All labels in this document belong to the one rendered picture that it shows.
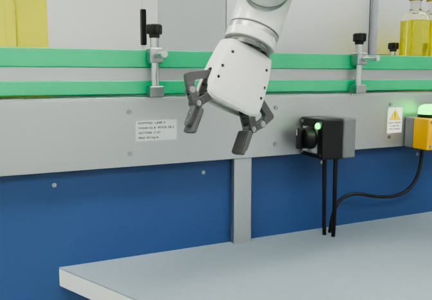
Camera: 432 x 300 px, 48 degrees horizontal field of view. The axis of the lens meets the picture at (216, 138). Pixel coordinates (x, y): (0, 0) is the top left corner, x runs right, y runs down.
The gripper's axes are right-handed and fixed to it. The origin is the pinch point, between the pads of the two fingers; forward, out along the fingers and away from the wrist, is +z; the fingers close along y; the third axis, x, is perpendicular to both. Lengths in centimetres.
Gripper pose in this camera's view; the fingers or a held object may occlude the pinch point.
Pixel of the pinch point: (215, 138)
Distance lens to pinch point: 75.4
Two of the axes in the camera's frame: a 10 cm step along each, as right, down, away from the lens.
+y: -8.2, -3.7, -4.5
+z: -3.3, 9.3, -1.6
